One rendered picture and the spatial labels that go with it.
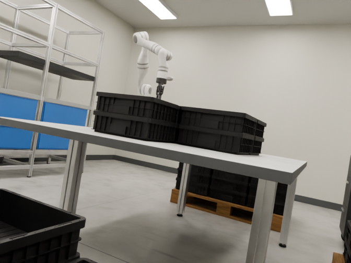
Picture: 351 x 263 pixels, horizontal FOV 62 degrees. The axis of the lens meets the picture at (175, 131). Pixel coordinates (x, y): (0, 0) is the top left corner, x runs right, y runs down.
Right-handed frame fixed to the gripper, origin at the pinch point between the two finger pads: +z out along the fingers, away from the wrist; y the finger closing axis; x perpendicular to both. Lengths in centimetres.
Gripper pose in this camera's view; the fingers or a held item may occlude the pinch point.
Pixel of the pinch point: (158, 98)
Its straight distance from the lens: 209.9
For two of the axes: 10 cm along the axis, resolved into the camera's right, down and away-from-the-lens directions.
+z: -1.6, 9.9, 0.1
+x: 9.4, 1.5, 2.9
